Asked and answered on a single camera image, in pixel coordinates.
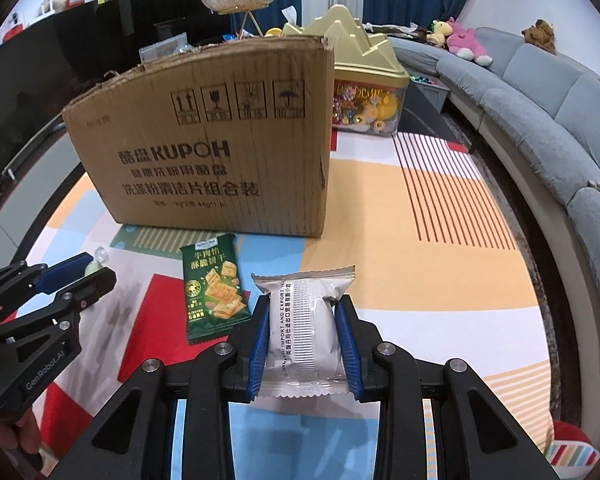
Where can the colourful patchwork mat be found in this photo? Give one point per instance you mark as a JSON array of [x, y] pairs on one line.
[[430, 285]]

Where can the white plastic bag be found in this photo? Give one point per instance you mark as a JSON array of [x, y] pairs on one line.
[[288, 14]]

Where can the brown cardboard box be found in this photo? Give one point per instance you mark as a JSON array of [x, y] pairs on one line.
[[205, 135]]

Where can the yellow plush toy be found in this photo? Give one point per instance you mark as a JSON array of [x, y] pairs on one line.
[[437, 32]]

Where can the person's left hand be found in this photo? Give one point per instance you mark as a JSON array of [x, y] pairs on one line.
[[22, 432]]

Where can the grey box of coloured candies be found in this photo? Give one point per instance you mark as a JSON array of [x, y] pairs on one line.
[[430, 91]]

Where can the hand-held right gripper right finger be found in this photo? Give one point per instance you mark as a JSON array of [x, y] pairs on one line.
[[349, 355]]

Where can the black piano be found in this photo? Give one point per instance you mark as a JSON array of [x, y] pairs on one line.
[[130, 25]]

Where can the dark green cracker packet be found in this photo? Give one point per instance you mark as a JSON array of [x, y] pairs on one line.
[[212, 290]]

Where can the gold mountain-shaped candy box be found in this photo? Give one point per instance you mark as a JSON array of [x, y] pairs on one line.
[[360, 55]]

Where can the pale green candy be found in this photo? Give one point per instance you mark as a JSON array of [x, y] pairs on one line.
[[98, 259]]

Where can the grey sofa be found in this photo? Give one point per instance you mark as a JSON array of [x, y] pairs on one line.
[[530, 110]]

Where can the grey television cabinet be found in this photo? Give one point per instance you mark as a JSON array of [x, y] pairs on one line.
[[30, 182]]

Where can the dark patterned cloth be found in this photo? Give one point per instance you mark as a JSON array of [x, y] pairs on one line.
[[400, 32]]

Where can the pink plush toy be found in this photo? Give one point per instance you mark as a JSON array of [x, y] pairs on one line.
[[466, 40]]

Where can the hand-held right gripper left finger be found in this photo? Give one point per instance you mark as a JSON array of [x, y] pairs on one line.
[[258, 355]]

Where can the brown teddy bear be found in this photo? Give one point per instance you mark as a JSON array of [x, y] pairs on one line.
[[539, 36]]

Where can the white silver snack packet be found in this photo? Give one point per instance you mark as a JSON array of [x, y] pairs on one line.
[[305, 320]]

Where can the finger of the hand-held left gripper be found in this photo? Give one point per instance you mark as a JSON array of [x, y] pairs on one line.
[[62, 275], [95, 285]]

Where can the black television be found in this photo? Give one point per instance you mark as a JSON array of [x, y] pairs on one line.
[[15, 105]]

